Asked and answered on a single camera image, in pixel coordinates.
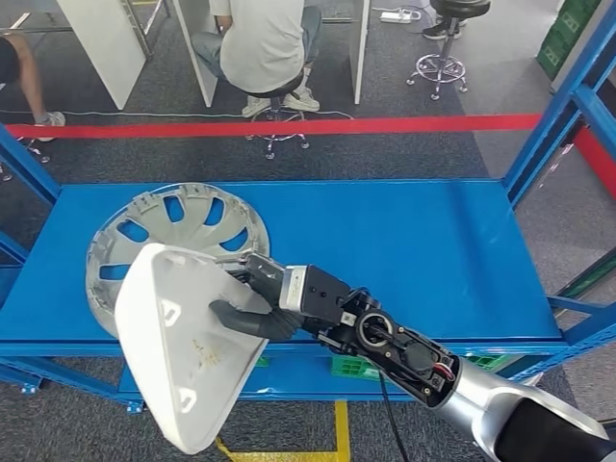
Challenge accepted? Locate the white plastic shell part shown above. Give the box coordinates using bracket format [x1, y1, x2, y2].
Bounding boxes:
[114, 243, 270, 456]

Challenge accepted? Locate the green crate stack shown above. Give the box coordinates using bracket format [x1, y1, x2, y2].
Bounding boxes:
[536, 0, 602, 81]

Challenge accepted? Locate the white power strip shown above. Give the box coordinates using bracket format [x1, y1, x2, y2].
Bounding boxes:
[380, 7, 422, 25]

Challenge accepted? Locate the yellow floor tape square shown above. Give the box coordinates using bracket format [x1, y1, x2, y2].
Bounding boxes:
[214, 399, 353, 462]

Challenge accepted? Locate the wide white desk panel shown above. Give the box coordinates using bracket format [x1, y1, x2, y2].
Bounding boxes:
[57, 0, 146, 111]

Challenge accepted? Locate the blue metal shelf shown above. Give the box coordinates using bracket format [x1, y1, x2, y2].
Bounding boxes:
[0, 0, 616, 416]

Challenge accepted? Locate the metal table frame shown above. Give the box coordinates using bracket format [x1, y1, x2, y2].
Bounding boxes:
[120, 0, 171, 62]

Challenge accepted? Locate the silver wheel hubcap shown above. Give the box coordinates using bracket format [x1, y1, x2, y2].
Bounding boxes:
[85, 183, 271, 339]

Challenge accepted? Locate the narrow white desk panel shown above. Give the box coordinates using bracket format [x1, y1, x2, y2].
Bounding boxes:
[349, 0, 371, 105]

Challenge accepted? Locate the black stool chrome base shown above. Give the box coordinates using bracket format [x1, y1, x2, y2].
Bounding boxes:
[406, 0, 491, 102]
[245, 71, 312, 161]
[0, 137, 51, 183]

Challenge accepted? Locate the red barrier belt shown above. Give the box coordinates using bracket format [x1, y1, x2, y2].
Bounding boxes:
[5, 113, 543, 141]
[572, 126, 616, 200]

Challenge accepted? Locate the seated person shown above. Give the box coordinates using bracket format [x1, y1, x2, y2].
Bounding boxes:
[191, 0, 322, 120]

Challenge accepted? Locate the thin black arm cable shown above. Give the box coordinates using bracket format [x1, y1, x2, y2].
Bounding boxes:
[377, 372, 410, 462]

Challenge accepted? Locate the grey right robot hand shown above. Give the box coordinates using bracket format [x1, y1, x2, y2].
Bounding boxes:
[209, 251, 304, 343]

